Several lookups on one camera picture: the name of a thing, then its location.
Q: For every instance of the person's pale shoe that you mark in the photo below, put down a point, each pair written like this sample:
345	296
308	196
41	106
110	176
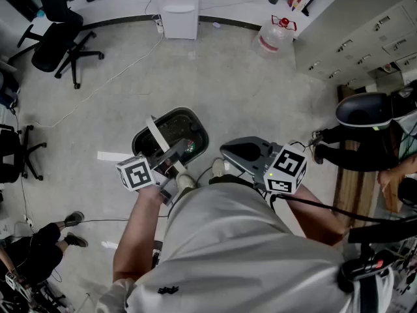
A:
186	181
218	167

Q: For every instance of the person's black trousers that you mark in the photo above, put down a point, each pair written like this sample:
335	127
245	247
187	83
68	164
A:
228	178

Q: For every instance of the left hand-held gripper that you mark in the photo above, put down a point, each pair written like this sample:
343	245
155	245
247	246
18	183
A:
135	174

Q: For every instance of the white water dispenser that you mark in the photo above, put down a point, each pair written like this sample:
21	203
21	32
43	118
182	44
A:
177	8

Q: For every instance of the person's left forearm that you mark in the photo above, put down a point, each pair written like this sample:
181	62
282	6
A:
137	230

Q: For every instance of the colourful striped packet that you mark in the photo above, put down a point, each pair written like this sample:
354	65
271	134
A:
298	0

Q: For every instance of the person's left pale shoe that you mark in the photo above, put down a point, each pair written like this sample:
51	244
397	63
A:
186	181

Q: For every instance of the black belt device red light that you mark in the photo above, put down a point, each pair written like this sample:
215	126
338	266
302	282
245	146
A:
361	269

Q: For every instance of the white power strip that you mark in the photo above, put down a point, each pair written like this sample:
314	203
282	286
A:
158	24

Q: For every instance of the person's right pale shoe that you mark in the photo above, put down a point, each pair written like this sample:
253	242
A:
218	167

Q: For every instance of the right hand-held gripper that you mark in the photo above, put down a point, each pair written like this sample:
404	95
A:
286	171

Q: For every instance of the person's white shirt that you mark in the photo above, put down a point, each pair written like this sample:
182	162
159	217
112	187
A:
228	246

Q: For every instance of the white curved counter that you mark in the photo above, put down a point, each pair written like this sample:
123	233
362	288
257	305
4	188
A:
123	2

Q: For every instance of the brown wooden bench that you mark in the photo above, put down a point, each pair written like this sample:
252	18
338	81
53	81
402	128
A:
353	181

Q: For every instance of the grey locker cabinet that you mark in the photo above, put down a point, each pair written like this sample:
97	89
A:
358	38

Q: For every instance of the black office chair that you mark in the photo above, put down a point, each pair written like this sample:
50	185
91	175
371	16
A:
53	44
13	152

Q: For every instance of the person's right forearm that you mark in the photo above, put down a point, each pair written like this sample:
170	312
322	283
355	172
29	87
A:
312	214

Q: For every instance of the clear water jug red cap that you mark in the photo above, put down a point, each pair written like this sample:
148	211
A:
273	38

